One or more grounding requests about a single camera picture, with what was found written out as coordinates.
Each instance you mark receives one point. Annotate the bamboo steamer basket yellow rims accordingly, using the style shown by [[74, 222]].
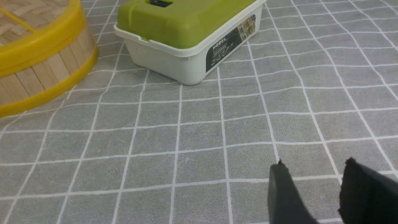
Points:
[[50, 78]]

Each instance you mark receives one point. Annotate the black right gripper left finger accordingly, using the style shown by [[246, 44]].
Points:
[[285, 205]]

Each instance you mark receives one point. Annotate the grey checked tablecloth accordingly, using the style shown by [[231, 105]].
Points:
[[315, 86]]

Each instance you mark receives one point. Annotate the white box green lid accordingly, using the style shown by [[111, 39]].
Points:
[[186, 39]]

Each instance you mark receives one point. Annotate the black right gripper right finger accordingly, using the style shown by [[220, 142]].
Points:
[[366, 196]]

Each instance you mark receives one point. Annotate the woven bamboo steamer lid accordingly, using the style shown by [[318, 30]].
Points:
[[34, 30]]

